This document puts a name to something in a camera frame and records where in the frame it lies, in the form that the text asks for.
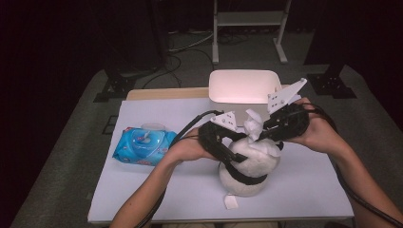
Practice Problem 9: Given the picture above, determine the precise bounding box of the white storage box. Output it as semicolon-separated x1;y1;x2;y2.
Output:
208;69;283;126

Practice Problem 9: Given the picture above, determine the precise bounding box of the white metal stand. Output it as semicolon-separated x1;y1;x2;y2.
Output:
211;0;293;66

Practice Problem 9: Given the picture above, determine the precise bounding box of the white table mat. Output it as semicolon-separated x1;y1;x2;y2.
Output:
87;94;355;222

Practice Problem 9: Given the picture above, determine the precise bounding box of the light wooden table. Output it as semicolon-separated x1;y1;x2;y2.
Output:
125;84;298;102

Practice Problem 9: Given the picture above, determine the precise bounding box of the white wet wipe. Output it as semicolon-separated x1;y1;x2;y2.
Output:
243;108;282;159

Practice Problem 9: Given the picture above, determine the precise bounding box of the blue wet wipes pack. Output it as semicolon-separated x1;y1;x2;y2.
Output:
112;123;179;167

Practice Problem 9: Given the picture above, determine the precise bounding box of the hand-held gripper cable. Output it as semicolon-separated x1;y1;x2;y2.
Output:
136;109;224;228
303;103;403;228

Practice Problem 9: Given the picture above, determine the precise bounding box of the black stand base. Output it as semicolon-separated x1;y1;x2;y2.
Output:
306;63;357;100
93;60;137;103

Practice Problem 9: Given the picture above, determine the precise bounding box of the black floor cable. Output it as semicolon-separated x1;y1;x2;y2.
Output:
142;54;183;89

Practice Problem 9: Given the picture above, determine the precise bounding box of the left hand-held gripper cable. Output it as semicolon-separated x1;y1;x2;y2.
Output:
136;109;224;228

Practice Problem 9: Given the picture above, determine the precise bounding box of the grey floor cable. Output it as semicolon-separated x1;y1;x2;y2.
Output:
167;30;215;54

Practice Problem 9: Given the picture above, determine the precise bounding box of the person's right hand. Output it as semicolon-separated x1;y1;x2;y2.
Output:
284;97;344;157

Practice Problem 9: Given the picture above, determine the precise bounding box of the panda plush toy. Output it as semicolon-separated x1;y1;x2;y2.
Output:
218;136;284;210

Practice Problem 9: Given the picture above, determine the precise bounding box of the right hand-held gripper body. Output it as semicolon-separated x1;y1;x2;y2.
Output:
263;78;311;143

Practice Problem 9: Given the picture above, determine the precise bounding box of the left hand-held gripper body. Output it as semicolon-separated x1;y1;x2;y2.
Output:
198;111;247;160

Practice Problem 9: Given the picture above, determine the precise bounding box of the person's left hand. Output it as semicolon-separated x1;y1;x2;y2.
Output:
164;126;221;163

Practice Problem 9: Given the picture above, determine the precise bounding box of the right hand-held gripper cable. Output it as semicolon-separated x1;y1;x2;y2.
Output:
303;103;403;228

